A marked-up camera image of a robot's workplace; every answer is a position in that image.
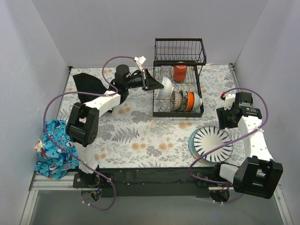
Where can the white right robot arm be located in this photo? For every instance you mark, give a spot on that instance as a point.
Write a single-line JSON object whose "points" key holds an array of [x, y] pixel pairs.
{"points": [[259, 174]]}

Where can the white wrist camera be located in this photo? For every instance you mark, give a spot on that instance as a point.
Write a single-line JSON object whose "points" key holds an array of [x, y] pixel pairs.
{"points": [[140, 61], [228, 99]]}

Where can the green celadon bowl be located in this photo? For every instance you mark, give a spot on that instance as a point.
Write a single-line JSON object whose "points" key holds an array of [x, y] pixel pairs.
{"points": [[183, 101]]}

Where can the white bowl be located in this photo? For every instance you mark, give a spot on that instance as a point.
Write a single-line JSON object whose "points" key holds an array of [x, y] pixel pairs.
{"points": [[197, 101]]}

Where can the clear faceted glass tumbler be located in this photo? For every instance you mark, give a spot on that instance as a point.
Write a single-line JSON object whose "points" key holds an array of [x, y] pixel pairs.
{"points": [[166, 71]]}

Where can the cream pink bowl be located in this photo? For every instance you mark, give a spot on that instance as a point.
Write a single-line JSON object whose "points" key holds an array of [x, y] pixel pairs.
{"points": [[167, 90]]}

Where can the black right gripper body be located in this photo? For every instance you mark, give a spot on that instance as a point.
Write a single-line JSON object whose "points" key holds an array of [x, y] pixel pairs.
{"points": [[223, 118]]}

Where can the blue striped white plate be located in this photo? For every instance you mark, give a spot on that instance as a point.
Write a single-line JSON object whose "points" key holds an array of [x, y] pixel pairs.
{"points": [[210, 137]]}

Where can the blue patterned dark bowl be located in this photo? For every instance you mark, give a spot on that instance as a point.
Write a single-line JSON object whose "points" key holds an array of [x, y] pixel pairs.
{"points": [[176, 100]]}

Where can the black wire dish rack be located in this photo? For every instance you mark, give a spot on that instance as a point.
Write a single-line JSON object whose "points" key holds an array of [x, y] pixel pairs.
{"points": [[180, 60]]}

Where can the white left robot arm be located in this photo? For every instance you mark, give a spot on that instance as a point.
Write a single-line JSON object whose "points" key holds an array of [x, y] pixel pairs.
{"points": [[95, 100]]}

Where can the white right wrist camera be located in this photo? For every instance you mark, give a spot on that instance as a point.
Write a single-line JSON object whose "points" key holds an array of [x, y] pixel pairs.
{"points": [[228, 99]]}

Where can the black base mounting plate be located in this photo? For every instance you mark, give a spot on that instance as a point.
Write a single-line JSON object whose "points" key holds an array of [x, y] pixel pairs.
{"points": [[128, 182]]}

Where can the black cloth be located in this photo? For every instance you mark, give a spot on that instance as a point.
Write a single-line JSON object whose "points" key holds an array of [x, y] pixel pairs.
{"points": [[88, 83]]}

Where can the orange bowl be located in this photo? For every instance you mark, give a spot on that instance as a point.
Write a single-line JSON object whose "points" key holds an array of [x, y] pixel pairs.
{"points": [[191, 100]]}

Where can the light green small bowl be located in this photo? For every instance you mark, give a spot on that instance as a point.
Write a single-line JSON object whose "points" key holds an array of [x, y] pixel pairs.
{"points": [[186, 98]]}

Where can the blue patterned cloth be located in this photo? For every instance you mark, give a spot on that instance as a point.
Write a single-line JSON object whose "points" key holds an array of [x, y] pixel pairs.
{"points": [[53, 162]]}

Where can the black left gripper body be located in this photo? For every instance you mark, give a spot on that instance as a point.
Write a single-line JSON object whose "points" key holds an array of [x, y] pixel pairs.
{"points": [[145, 79]]}

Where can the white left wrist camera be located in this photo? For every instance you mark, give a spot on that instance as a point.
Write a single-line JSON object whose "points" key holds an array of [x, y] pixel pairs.
{"points": [[140, 61]]}

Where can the orange ceramic mug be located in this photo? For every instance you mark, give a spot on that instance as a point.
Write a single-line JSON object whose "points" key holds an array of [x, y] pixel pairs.
{"points": [[179, 73]]}

